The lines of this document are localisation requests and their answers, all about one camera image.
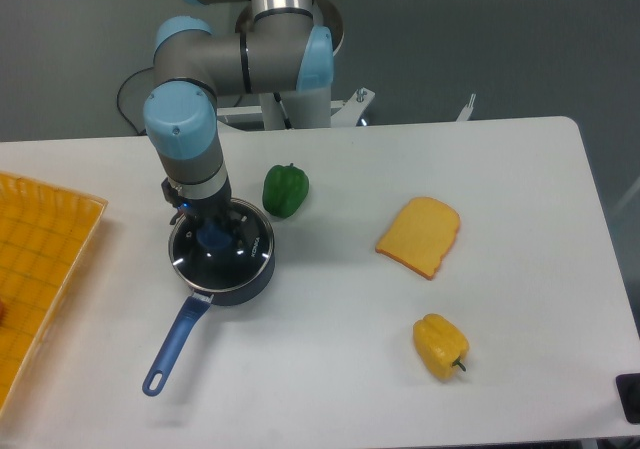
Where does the black cable on floor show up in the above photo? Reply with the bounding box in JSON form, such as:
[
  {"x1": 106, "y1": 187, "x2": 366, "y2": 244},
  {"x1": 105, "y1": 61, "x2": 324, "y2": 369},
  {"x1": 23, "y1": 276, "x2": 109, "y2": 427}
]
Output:
[{"x1": 115, "y1": 65, "x2": 156, "y2": 136}]

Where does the black device at table edge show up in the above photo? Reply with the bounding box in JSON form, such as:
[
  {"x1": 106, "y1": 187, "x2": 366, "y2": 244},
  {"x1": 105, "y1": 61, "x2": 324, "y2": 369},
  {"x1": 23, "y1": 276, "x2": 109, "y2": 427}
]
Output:
[{"x1": 615, "y1": 373, "x2": 640, "y2": 425}]

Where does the yellow bell pepper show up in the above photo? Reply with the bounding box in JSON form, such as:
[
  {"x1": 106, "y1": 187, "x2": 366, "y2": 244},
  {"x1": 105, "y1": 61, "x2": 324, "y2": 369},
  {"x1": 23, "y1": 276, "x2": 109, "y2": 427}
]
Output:
[{"x1": 412, "y1": 314, "x2": 470, "y2": 381}]

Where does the yellow woven basket tray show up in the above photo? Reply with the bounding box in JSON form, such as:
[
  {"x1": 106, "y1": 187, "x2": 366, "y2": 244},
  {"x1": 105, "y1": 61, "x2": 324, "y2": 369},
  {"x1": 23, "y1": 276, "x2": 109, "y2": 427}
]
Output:
[{"x1": 1, "y1": 172, "x2": 108, "y2": 410}]

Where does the white table bracket right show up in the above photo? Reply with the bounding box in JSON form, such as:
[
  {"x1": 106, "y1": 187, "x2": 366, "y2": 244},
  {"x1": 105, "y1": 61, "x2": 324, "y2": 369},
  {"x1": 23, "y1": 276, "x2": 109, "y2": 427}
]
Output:
[{"x1": 456, "y1": 93, "x2": 476, "y2": 122}]

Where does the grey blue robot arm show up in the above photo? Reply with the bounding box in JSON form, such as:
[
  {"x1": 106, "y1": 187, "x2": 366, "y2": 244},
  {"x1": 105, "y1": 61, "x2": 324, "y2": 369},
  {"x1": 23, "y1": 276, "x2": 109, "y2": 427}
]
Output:
[{"x1": 143, "y1": 0, "x2": 334, "y2": 241}]

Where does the blue saucepan with handle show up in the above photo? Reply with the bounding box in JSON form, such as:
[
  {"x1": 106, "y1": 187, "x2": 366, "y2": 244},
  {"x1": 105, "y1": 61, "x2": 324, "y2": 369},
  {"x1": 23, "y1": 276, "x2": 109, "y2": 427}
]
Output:
[{"x1": 142, "y1": 254, "x2": 276, "y2": 397}]

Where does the toast bread slice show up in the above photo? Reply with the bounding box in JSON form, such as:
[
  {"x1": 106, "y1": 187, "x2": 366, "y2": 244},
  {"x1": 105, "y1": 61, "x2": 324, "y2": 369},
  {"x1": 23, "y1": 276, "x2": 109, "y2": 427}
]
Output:
[{"x1": 375, "y1": 197, "x2": 461, "y2": 280}]

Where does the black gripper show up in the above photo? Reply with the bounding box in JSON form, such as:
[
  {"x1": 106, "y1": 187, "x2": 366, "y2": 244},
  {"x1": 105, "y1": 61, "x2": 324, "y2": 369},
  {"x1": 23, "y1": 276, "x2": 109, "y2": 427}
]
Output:
[{"x1": 161, "y1": 178, "x2": 246, "y2": 249}]

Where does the glass pot lid blue knob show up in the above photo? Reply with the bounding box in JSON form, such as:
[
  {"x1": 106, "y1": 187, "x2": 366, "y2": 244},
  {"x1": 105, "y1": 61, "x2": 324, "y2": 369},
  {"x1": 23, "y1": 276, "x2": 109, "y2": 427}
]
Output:
[{"x1": 168, "y1": 198, "x2": 275, "y2": 294}]

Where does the green bell pepper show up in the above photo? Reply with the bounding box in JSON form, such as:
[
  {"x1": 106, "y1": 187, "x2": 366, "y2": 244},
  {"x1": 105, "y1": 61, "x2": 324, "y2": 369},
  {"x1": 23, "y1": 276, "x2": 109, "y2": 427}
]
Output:
[{"x1": 262, "y1": 163, "x2": 310, "y2": 219}]

